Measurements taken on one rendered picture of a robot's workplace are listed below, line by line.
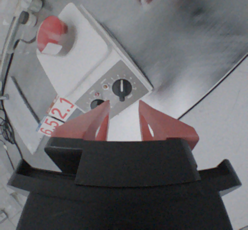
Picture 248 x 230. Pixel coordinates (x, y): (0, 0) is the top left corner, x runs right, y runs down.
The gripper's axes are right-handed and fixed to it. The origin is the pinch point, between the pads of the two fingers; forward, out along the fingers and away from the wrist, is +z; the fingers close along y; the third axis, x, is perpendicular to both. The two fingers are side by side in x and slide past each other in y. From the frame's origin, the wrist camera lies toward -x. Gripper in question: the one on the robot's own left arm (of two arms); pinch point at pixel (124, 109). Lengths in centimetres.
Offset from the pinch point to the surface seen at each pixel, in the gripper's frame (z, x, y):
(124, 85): 5.5, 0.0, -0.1
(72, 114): 12.5, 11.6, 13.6
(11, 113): 22, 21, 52
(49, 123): 11.6, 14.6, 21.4
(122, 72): 7.2, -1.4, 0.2
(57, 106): 11.9, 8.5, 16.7
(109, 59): 7.4, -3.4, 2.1
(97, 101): 6.4, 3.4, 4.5
